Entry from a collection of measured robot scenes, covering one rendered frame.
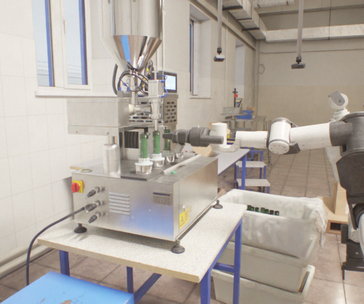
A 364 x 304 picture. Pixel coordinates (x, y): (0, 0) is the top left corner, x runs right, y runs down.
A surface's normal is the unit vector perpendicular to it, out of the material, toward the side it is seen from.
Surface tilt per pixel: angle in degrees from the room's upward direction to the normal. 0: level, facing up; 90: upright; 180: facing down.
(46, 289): 0
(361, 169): 99
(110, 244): 0
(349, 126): 71
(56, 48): 90
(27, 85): 90
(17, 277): 0
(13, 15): 90
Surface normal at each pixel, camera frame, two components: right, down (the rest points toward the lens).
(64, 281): 0.00, -0.99
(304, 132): -0.52, -0.55
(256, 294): -0.52, 0.25
